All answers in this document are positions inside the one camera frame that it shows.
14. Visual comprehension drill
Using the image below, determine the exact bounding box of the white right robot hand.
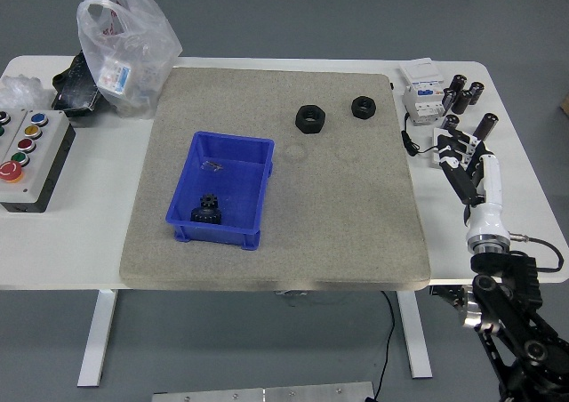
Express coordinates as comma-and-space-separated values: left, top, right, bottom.
434, 128, 511, 242

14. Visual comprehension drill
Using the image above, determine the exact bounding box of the large black gear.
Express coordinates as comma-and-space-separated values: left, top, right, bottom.
190, 204, 223, 226

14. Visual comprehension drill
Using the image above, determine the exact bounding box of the small black hex nut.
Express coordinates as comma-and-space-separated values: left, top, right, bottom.
350, 94, 378, 119

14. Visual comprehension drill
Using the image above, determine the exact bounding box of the large black hex nut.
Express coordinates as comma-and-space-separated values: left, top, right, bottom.
294, 103, 328, 134

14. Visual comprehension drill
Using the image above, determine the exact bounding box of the blue plastic box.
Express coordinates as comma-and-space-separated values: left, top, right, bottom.
164, 130, 276, 252

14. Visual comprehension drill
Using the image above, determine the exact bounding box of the grey push-button control box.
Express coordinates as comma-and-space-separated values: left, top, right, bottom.
0, 108, 76, 214

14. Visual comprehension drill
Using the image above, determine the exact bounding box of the white square plate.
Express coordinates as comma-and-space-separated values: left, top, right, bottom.
429, 127, 468, 173

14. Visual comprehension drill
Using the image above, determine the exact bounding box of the white circuit breaker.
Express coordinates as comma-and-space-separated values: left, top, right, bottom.
397, 58, 448, 127

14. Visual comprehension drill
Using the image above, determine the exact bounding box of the white table leg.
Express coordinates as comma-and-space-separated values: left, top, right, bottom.
397, 291, 433, 380
76, 288, 119, 388

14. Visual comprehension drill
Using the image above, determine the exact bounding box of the grey-brown mat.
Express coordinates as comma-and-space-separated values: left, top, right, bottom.
118, 66, 433, 293

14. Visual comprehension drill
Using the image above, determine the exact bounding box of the clear plastic bag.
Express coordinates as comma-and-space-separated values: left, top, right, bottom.
76, 0, 184, 120

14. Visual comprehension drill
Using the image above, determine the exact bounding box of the black case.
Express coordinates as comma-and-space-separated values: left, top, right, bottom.
51, 51, 104, 119

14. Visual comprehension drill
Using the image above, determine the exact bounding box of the crumpled clear plastic wrap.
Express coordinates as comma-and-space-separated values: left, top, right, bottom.
0, 75, 53, 112

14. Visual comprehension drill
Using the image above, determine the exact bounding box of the black cord with plug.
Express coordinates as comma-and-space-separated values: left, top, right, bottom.
401, 113, 439, 157

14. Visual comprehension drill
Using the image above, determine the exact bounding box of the thin black hanging cable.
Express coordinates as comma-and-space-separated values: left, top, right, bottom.
367, 291, 397, 402

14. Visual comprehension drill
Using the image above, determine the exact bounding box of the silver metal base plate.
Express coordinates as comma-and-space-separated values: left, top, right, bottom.
150, 380, 379, 402

